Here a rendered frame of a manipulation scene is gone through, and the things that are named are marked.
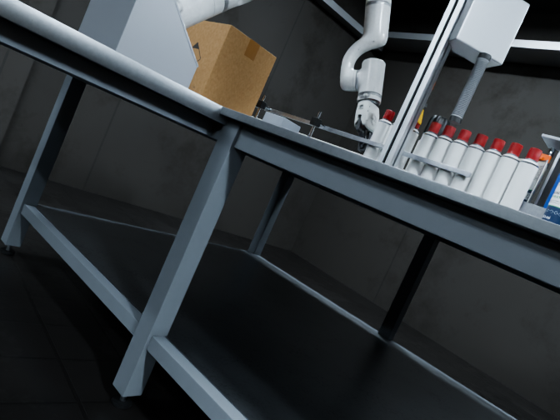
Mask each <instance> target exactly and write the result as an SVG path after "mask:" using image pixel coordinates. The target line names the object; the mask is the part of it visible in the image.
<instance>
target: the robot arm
mask: <svg viewBox="0 0 560 420"><path fill-rule="evenodd" d="M176 1H177V5H178V8H179V11H180V13H181V16H182V20H183V22H184V25H185V28H186V29H187V28H190V27H191V26H194V25H196V24H198V23H200V22H203V21H205V20H207V19H209V18H212V17H214V16H216V15H218V14H220V13H223V12H225V11H227V10H229V9H231V8H235V7H237V6H240V5H243V4H245V3H248V2H251V1H252V0H176ZM391 3H392V0H366V6H365V17H364V29H363V35H362V36H361V38H359V39H358V40H357V41H356V42H355V43H354V44H353V45H352V46H351V47H350V48H349V49H348V50H347V52H346V53H345V55H344V57H343V60H342V66H341V74H340V87H341V89H342V90H343V91H348V92H358V95H357V103H358V105H357V111H356V115H355V121H354V127H355V128H356V130H357V131H358V136H359V137H361V138H366V139H368V140H370V138H371V136H372V135H373V132H374V129H375V127H376V126H377V124H378V120H379V105H380V104H381V99H382V92H383V79H384V73H385V66H386V64H385V62H384V61H383V60H381V59H378V58H368V59H365V60H364V61H363V62H362V68H361V69H360V70H353V69H354V64H355V62H356V61H357V59H358V58H359V57H360V56H361V55H362V54H364V53H365V52H367V51H370V50H373V49H375V48H380V47H382V46H384V45H385V44H386V43H387V40H388V29H389V20H390V12H391ZM366 147H367V144H366V143H364V142H358V148H357V150H358V151H359V152H365V150H366Z"/></svg>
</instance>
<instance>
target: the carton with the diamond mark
mask: <svg viewBox="0 0 560 420"><path fill-rule="evenodd" d="M186 30H187V35H188V37H189V40H190V43H191V45H192V50H193V51H194V54H195V57H196V59H197V64H198V67H197V69H196V71H195V73H194V75H193V78H192V81H191V83H190V85H189V87H188V89H190V90H192V91H194V92H195V93H198V94H200V95H201V96H203V97H205V98H207V99H209V100H211V101H213V102H215V103H217V104H219V105H221V106H223V107H225V108H229V109H232V110H234V111H237V112H240V113H243V114H246V115H248V116H252V114H253V111H254V108H255V107H256V105H257V102H258V99H259V98H260V95H261V93H262V91H263V88H264V86H265V83H266V81H267V80H268V76H269V74H270V72H271V70H272V68H273V64H274V63H275V61H276V57H275V56H273V55H272V54H271V53H270V52H268V51H267V50H266V49H264V48H263V47H261V46H260V45H259V44H258V43H256V42H255V41H253V40H252V39H251V38H249V37H248V36H246V35H245V34H243V33H242V32H240V31H239V30H238V29H236V28H235V27H234V26H233V25H229V24H223V23H218V22H208V21H203V22H200V23H198V24H196V25H194V26H191V27H189V28H187V29H186Z"/></svg>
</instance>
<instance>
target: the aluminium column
mask: <svg viewBox="0 0 560 420"><path fill-rule="evenodd" d="M466 1H467V0H450V2H449V4H448V6H447V9H446V11H445V13H444V15H443V17H442V20H441V22H440V24H439V26H438V28H437V31H436V33H435V35H434V37H433V39H432V42H431V44H430V46H429V48H428V50H427V53H426V55H425V57H424V59H423V61H422V64H421V66H420V68H419V70H418V72H417V75H416V77H415V78H414V81H413V83H412V86H411V87H410V90H409V92H408V94H407V96H406V99H405V101H404V103H403V105H402V107H401V110H400V112H399V114H398V115H397V119H396V121H395V123H394V124H393V126H392V130H391V132H390V133H389V135H388V138H387V141H386V142H385V144H384V146H383V149H382V151H381V153H380V155H379V158H378V161H379V162H381V163H385V164H387V165H390V166H393V167H395V168H396V167H397V165H398V163H399V161H400V158H401V156H402V155H403V152H404V149H405V147H406V146H407V144H408V141H409V138H410V137H411V135H412V133H413V130H414V128H415V126H416V124H417V122H418V119H419V117H420V115H421V113H422V111H423V109H424V106H425V104H426V102H427V100H428V97H429V95H430V93H431V91H432V90H433V86H434V84H435V82H436V81H437V79H438V75H439V73H440V72H441V70H442V68H443V64H444V63H445V61H446V59H447V57H448V54H449V52H450V50H451V48H452V46H451V45H450V44H448V39H449V38H450V35H451V33H452V31H453V29H454V26H455V24H456V22H457V20H458V18H459V15H460V13H461V11H462V10H463V7H464V4H465V2H466Z"/></svg>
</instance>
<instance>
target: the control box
mask: <svg viewBox="0 0 560 420"><path fill-rule="evenodd" d="M529 6H530V4H528V3H527V2H525V1H523V0H467V1H466V2H465V4H464V7H463V9H462V11H461V13H460V15H459V18H458V20H457V22H456V24H455V26H454V29H453V30H452V33H451V35H450V38H449V39H448V44H450V45H451V46H452V48H451V51H453V52H455V53H456V54H458V55H460V56H461V57H463V58H465V59H467V60H468V61H470V62H471V63H474V64H475V62H476V61H477V58H478V54H479V53H488V54H490V55H491V56H492V58H491V60H490V62H489V63H488V64H487V66H486V68H491V67H496V66H500V65H502V64H503V61H504V59H505V57H506V56H507V54H508V50H509V48H510V47H511V45H512V43H513V40H514V38H515V36H516V34H517V32H518V29H519V28H520V26H521V24H522V21H523V19H524V17H525V15H526V13H527V11H528V8H529Z"/></svg>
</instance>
